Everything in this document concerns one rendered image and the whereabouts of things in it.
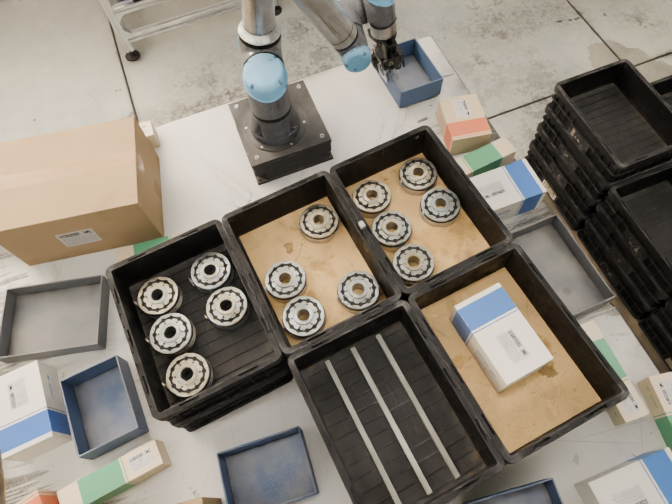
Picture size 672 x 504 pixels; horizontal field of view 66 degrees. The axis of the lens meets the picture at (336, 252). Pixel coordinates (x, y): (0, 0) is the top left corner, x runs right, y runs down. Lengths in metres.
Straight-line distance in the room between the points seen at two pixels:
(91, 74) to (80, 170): 1.71
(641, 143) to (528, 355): 1.16
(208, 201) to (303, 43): 1.60
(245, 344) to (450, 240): 0.58
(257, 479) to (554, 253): 0.98
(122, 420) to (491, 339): 0.93
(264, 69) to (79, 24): 2.25
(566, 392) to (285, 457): 0.67
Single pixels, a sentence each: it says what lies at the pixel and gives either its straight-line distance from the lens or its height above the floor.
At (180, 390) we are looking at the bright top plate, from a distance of 1.27.
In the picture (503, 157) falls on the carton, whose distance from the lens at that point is 1.63.
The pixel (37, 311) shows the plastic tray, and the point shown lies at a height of 0.70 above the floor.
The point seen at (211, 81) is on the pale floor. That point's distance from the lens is 2.97.
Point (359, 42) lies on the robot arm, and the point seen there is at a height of 1.08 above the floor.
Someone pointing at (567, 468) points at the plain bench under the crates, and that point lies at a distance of 1.42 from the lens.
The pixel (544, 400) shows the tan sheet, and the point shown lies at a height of 0.83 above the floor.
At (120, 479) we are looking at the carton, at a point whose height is 0.76.
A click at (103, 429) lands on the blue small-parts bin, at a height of 0.70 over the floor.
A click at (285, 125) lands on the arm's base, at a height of 0.86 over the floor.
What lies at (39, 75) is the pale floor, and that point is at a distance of 3.41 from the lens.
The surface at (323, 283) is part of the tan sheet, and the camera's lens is 1.31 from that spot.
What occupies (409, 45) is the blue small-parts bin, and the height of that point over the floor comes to 0.76.
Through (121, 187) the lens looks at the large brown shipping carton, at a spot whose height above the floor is 0.90.
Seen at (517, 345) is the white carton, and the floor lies 0.92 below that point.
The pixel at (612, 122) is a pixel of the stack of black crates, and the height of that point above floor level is 0.49.
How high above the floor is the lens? 2.04
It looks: 64 degrees down
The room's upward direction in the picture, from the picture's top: 7 degrees counter-clockwise
